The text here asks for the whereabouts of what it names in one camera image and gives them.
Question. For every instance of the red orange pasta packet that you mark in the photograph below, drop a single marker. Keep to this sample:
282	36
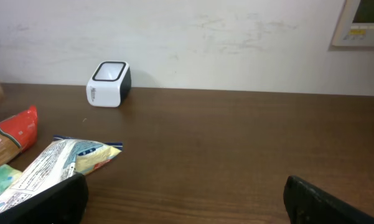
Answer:
17	134

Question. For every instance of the white barcode scanner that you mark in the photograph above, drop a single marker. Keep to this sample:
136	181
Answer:
110	84

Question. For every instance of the white wall control panel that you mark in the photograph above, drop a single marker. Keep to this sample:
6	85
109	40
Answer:
355	27

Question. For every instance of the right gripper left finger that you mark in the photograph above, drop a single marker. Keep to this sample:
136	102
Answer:
63	203

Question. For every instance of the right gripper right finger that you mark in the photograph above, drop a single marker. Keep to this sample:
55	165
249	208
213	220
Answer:
305	203

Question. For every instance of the yellow snack bag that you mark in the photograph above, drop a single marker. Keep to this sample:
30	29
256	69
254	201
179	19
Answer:
61	159

